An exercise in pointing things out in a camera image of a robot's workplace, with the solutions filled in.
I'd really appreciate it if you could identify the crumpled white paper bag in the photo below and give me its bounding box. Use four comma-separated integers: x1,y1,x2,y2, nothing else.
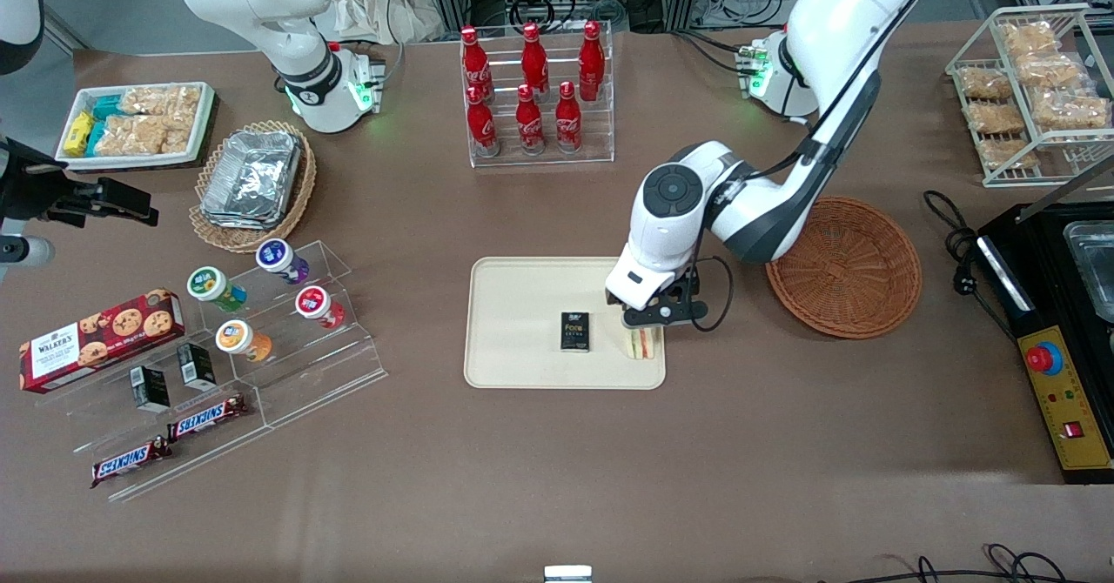
326,0,446,44

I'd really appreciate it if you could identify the white wire rack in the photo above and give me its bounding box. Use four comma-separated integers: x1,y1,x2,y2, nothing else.
946,4,1114,188

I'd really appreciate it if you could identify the stack of foil containers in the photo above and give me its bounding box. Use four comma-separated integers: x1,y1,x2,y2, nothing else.
200,131,303,230

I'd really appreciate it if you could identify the orange lid cup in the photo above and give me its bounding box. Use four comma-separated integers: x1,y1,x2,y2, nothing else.
215,318,272,364

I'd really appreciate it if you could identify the small black box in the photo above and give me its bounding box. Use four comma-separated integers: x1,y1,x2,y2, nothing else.
560,312,592,353

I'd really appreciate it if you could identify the rice crispy snack pack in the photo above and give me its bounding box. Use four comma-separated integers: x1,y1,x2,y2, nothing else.
94,113,197,157
120,85,203,118

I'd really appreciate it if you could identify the yellow snack packet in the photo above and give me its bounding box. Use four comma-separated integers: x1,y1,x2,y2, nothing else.
64,111,95,157

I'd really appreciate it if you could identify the crispy snack pack clear wrap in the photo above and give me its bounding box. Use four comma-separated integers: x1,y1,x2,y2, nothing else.
1014,52,1089,88
1001,22,1058,55
957,65,1015,101
1031,91,1111,130
979,135,1041,171
968,100,1028,134

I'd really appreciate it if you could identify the triangle sandwich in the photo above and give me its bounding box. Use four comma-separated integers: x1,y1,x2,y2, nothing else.
623,326,665,361

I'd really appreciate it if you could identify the red Walkers cookie box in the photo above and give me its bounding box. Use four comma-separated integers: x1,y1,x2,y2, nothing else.
19,289,186,394

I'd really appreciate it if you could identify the single foil food container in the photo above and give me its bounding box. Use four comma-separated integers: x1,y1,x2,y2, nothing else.
1064,220,1114,323

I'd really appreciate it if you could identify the beige plastic tray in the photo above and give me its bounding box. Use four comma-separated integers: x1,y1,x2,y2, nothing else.
464,257,667,391

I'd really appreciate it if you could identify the green lid cup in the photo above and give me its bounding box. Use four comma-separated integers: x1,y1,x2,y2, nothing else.
186,265,247,312

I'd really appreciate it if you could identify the Snickers chocolate bar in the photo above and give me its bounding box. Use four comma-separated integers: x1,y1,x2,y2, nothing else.
167,394,249,442
91,435,172,488

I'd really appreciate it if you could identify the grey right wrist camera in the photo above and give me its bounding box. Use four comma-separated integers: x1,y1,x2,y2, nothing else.
0,235,56,269

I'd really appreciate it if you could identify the small black carton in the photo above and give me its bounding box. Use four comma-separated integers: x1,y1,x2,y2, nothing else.
177,342,217,392
131,365,171,414

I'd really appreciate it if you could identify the clear acrylic bottle rack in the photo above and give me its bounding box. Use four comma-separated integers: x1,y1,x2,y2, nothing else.
460,22,615,169

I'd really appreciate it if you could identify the clear acrylic stepped stand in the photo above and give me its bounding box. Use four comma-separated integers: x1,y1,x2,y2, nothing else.
35,239,388,504

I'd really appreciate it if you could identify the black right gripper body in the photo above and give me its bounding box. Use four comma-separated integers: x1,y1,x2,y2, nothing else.
0,137,84,223

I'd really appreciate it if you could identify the light wicker basket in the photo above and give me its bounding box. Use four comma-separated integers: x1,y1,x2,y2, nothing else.
189,120,318,254

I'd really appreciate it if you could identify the brown wicker basket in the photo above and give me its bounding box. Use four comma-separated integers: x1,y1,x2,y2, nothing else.
764,197,923,340

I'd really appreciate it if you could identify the white rectangular snack tray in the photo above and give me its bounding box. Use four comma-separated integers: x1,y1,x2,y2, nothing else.
55,82,218,171

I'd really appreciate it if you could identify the purple lid cup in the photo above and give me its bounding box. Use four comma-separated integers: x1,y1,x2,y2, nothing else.
255,238,310,285

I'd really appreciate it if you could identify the black power cable with plug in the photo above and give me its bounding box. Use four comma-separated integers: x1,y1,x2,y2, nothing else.
923,190,1019,345

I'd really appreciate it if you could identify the black sealing machine yellow panel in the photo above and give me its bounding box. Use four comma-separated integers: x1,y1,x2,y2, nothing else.
975,158,1114,486

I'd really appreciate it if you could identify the red lid cup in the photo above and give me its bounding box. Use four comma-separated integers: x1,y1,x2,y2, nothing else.
294,285,346,330

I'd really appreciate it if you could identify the red cola bottle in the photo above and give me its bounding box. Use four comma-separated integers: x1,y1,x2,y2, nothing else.
460,26,493,101
520,23,550,92
515,84,546,156
466,85,499,157
555,81,583,153
579,20,607,101

